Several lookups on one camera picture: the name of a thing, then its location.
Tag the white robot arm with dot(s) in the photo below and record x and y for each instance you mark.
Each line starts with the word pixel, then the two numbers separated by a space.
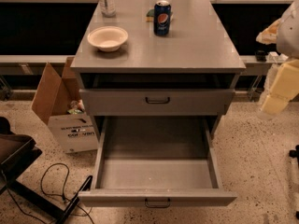
pixel 284 33

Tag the black chair frame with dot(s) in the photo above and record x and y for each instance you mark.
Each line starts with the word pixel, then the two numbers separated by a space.
pixel 17 153

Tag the grey drawer cabinet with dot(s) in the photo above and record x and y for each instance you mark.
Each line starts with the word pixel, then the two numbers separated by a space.
pixel 197 53

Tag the white power strip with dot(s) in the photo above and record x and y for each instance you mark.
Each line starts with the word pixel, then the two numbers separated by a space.
pixel 275 57

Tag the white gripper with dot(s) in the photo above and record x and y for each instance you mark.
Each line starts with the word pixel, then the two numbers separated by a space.
pixel 290 34

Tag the open lower grey drawer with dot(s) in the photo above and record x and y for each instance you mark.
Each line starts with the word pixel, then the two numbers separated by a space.
pixel 156 162

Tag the green yellow sponge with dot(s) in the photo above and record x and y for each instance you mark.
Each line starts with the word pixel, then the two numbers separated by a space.
pixel 150 15

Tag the white paper bowl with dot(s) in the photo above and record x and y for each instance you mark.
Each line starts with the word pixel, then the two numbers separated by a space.
pixel 108 38

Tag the blue pepsi can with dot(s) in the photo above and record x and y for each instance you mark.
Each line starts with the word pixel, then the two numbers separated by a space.
pixel 161 29

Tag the black caster wheel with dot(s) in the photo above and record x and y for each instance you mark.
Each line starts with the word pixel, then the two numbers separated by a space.
pixel 294 153

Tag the upper grey drawer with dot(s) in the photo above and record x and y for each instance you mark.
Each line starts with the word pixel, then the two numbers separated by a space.
pixel 156 102

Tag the black power adapter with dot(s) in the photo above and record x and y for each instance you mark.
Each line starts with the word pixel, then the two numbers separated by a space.
pixel 260 55

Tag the clear plastic bottle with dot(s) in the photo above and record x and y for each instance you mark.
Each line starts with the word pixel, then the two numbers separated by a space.
pixel 107 7

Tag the open cardboard box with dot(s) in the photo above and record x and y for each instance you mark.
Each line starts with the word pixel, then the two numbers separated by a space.
pixel 58 104

